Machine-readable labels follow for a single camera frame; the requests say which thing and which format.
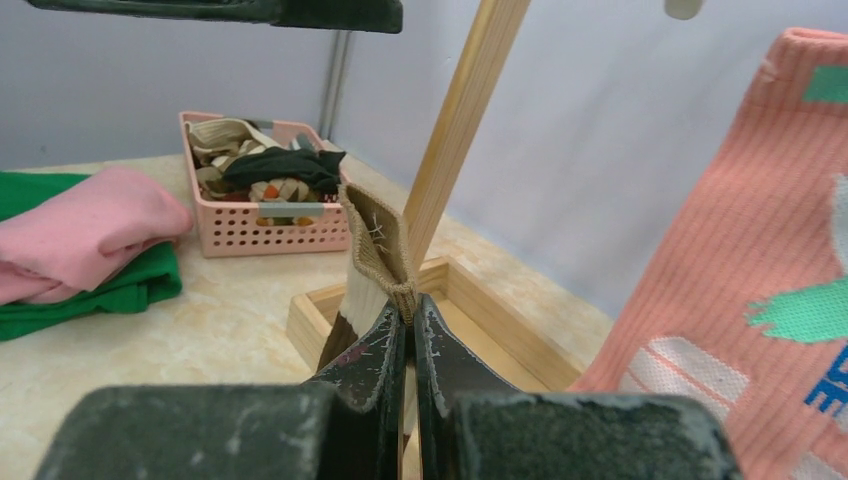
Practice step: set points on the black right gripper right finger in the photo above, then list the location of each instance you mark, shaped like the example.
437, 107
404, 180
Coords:
474, 424

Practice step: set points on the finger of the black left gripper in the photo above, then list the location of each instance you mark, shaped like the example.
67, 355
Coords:
380, 16

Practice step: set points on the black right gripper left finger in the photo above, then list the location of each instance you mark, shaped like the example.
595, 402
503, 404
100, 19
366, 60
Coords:
343, 423

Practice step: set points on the brown beige striped sock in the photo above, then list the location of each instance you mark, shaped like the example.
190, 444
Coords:
379, 271

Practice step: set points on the pile of socks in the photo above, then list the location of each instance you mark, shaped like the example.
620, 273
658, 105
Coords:
218, 143

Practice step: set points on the white hanger clip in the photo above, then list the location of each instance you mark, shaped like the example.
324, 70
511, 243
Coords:
683, 9

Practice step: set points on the black sock in basket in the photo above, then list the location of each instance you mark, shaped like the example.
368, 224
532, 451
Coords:
319, 170

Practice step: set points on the pink plastic basket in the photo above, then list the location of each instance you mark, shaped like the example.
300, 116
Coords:
242, 228

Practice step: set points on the green folded cloth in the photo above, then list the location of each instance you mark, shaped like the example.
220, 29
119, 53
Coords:
151, 277

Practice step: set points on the pink folded cloth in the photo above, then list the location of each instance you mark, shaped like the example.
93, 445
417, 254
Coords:
79, 239

